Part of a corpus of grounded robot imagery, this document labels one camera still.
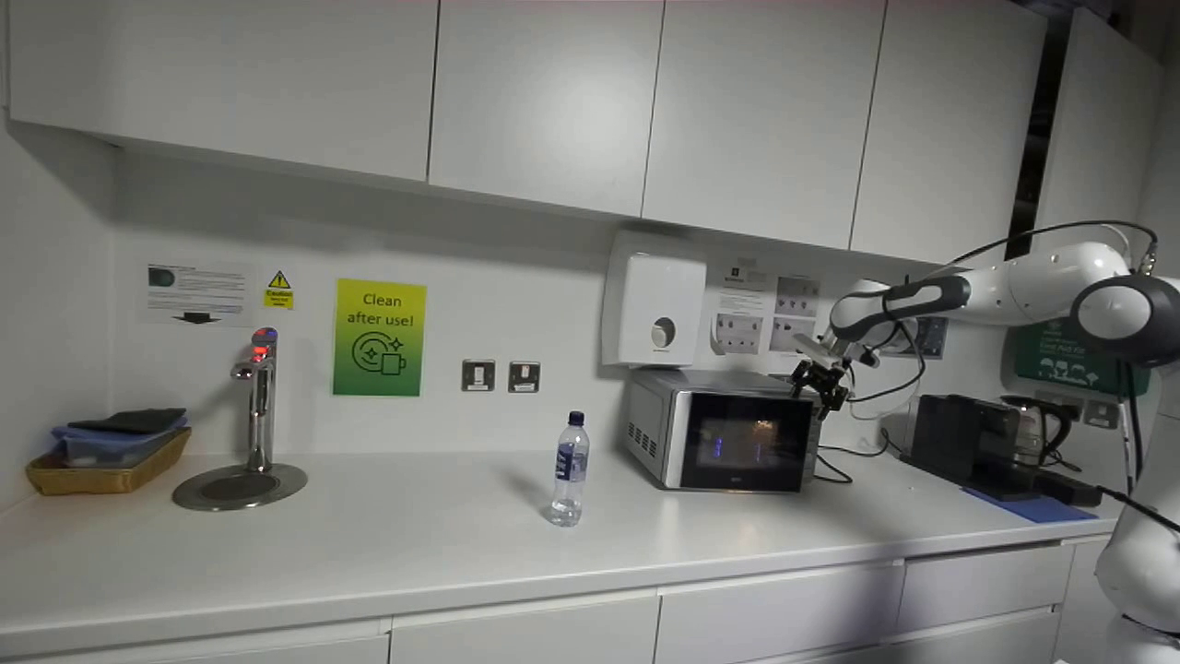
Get round metal drain tray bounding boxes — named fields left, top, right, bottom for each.
left=168, top=457, right=315, bottom=516

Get black coffee machine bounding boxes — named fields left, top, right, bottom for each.
left=906, top=392, right=1025, bottom=485

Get clear plastic water bottle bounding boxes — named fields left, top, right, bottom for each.
left=543, top=406, right=595, bottom=531

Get chrome water tap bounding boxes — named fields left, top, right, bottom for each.
left=229, top=320, right=284, bottom=480

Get yellow triangle warning sticker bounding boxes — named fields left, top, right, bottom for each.
left=257, top=266, right=298, bottom=314

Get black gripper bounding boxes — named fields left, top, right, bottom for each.
left=789, top=354, right=858, bottom=417

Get white upper cabinet door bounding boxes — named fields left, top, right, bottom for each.
left=637, top=0, right=888, bottom=254
left=4, top=0, right=444, bottom=189
left=847, top=0, right=1052, bottom=266
left=428, top=0, right=669, bottom=220
left=1031, top=7, right=1165, bottom=251

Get framed wall notice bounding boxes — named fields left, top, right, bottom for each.
left=1001, top=318, right=1144, bottom=403

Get white paper towel dispenser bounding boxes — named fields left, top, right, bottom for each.
left=596, top=245, right=711, bottom=372

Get white paper notice with header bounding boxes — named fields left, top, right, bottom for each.
left=704, top=263, right=773, bottom=360

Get folded blue cloth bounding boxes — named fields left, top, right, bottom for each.
left=50, top=406, right=191, bottom=468

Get white wall label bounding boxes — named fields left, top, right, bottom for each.
left=139, top=259, right=255, bottom=320

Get double wall power socket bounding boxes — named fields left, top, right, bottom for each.
left=913, top=318, right=953, bottom=360

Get metal wall switch plate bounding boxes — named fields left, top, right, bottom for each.
left=456, top=354, right=497, bottom=398
left=505, top=356, right=545, bottom=398

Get blue counter mat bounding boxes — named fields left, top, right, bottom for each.
left=959, top=475, right=1103, bottom=526

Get wicker basket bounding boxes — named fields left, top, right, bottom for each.
left=22, top=422, right=196, bottom=502

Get green clean after use poster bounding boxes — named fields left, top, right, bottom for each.
left=328, top=276, right=430, bottom=403

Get glass jug with black handle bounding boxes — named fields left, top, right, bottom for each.
left=1001, top=392, right=1106, bottom=507

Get microwave door with dark window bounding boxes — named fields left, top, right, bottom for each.
left=669, top=386, right=822, bottom=497

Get silver microwave oven body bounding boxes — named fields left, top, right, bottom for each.
left=613, top=365, right=825, bottom=497

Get white base cabinet unit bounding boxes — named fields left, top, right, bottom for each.
left=0, top=533, right=1117, bottom=664

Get small laminated instruction sheet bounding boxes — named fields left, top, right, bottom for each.
left=767, top=308, right=825, bottom=354
left=771, top=274, right=825, bottom=314

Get black microwave power cable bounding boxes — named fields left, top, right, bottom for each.
left=810, top=447, right=858, bottom=485

